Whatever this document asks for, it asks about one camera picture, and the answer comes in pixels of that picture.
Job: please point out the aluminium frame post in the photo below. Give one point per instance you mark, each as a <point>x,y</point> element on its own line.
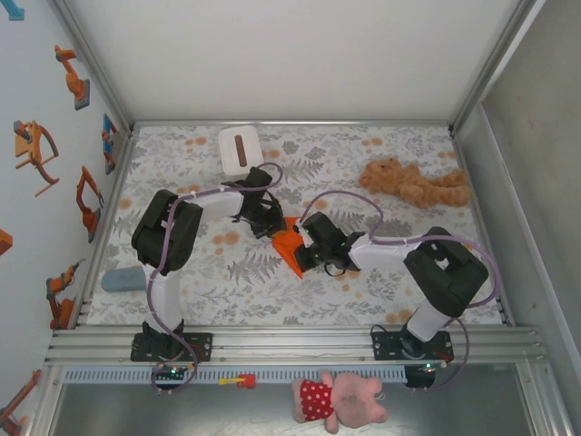
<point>93,59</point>
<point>495,59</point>

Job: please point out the orange gripper wall sticker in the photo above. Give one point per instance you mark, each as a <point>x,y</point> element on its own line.
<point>27,145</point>

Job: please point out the slim aluminium frame rail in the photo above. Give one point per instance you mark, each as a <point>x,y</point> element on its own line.
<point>290,123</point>

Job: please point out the floral printed tablecloth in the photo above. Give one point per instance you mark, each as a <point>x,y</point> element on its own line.
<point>295,300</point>

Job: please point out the pink pig plush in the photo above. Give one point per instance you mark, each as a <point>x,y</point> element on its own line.
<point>354,399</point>

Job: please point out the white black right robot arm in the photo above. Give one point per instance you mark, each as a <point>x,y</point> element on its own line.
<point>445,272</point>

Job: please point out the grey-blue sponge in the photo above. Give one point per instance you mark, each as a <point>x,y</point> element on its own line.
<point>120,280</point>

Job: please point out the red yellow connector plug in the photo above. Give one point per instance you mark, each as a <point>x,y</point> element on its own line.
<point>247,381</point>

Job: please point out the orange block wall sticker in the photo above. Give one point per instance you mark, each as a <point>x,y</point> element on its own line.
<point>4,243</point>

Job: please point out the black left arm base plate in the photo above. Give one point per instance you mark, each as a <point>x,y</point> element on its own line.
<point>199,345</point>

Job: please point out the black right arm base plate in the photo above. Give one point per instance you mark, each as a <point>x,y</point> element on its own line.
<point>386,347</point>

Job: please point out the black controller board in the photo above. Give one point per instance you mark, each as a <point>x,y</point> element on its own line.
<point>422,379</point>
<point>172,372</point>

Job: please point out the blue orange wall sticker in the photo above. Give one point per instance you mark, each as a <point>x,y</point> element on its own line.
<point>109,141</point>

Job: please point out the brown teddy bear plush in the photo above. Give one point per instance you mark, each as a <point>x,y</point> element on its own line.
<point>408,181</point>

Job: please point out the orange paper sheet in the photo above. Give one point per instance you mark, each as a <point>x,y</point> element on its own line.
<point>286,250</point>

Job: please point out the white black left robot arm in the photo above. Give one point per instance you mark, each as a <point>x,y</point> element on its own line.
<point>168,236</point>

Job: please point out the aluminium frame leg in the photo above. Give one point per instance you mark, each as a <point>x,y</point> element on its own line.
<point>544,399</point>
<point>47,399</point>

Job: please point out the wide aluminium frame rail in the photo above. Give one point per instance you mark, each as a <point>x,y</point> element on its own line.
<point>295,349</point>

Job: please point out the aluminium side rail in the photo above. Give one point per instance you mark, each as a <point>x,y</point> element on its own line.
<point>103,227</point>
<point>483,218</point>

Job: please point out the white tissue box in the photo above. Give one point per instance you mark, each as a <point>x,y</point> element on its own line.
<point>231,150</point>

